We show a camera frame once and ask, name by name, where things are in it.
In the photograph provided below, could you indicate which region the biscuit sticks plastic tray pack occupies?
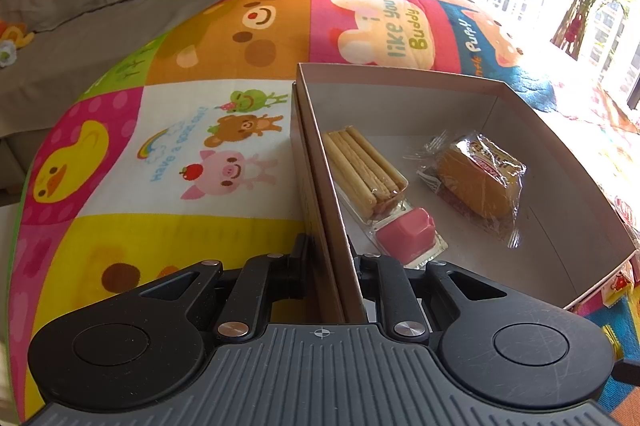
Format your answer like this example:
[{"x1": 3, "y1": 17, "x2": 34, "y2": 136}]
[{"x1": 322, "y1": 126, "x2": 448, "y2": 269}]

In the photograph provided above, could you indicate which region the pink cardboard gift box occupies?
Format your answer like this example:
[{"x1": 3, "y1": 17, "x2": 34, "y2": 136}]
[{"x1": 291, "y1": 64, "x2": 639, "y2": 323}]

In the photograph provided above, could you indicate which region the round bread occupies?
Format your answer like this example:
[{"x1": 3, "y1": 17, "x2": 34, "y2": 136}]
[{"x1": 402, "y1": 130, "x2": 527, "y2": 249}]

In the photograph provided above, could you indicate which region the colourful cartoon play mat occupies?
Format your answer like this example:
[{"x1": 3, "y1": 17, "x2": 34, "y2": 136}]
[{"x1": 9, "y1": 0, "x2": 638, "y2": 418}]

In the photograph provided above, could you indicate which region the white round baby toy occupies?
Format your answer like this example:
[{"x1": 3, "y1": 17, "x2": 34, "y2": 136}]
[{"x1": 0, "y1": 40, "x2": 17, "y2": 68}]

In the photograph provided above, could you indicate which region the orange plush toy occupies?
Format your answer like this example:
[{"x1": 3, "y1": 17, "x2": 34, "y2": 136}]
[{"x1": 0, "y1": 20, "x2": 35, "y2": 48}]

